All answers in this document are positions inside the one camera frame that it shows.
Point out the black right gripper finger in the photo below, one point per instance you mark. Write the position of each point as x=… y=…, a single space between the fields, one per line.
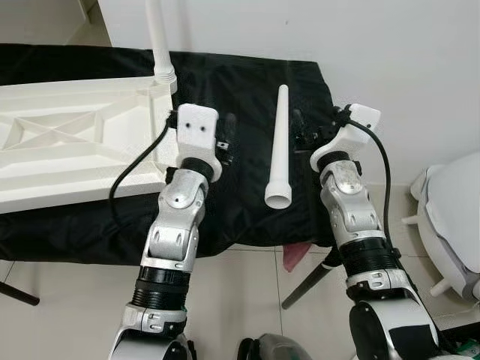
x=297 y=124

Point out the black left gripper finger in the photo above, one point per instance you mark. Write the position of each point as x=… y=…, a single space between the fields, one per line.
x=229 y=127

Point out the white tapered table leg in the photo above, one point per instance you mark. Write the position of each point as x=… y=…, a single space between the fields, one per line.
x=279 y=150
x=159 y=37

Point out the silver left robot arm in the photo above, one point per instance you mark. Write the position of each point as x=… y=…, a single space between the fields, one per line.
x=176 y=225

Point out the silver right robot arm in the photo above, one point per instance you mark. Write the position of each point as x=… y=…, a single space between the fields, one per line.
x=352 y=217

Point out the black table cloth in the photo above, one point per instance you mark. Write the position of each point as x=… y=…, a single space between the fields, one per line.
x=247 y=82

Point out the white plastic chair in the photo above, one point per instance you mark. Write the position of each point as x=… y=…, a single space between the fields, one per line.
x=454 y=217

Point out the dark low box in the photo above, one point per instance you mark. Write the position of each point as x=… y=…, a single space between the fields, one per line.
x=454 y=330

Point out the green white package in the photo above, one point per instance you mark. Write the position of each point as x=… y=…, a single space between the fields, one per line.
x=469 y=351

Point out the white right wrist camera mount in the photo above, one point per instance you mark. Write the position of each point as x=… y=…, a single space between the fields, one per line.
x=349 y=135

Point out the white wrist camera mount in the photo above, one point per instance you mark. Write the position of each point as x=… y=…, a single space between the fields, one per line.
x=349 y=135
x=195 y=127

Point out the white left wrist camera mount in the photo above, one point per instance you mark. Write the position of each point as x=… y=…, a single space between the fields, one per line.
x=195 y=127

